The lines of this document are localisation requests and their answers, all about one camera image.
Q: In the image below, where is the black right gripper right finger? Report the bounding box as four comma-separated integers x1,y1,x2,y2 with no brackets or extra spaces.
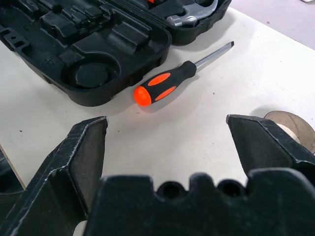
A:
225,114,315,177

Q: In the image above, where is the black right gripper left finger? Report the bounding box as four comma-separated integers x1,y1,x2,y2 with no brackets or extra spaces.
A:
0,116,109,236

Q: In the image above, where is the orange black flathead screwdriver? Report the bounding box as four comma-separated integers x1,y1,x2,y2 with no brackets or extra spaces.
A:
133,41,235,107

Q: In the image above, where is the black orange tool kit case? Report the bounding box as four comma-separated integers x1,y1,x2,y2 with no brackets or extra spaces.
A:
0,0,233,107

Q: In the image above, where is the beige round tape roll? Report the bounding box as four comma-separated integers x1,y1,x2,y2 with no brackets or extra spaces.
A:
265,110,315,154

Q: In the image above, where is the claw hammer with black handle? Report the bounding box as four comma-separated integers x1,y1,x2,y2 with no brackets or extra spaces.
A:
147,0,226,28

